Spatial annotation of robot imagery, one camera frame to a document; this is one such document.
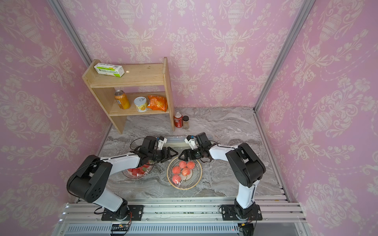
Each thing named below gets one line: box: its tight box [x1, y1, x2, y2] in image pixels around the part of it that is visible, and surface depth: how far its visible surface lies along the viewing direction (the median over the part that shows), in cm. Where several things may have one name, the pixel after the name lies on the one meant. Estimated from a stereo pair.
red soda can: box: [173, 112, 184, 129], surface depth 105 cm
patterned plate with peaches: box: [166, 157, 203, 191], surface depth 87 cm
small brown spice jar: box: [182, 115, 190, 130], surface depth 105 cm
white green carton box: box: [94, 62, 126, 78], surface depth 77 cm
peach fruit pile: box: [172, 160, 196, 184], surface depth 87 cm
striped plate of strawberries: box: [121, 159, 157, 179], surface depth 86 cm
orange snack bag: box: [146, 94, 168, 113], surface depth 91 cm
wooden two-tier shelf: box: [81, 57, 176, 135], surface depth 79 cm
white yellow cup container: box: [133, 96, 149, 113], surface depth 91 cm
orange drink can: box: [114, 89, 131, 110], surface depth 87 cm
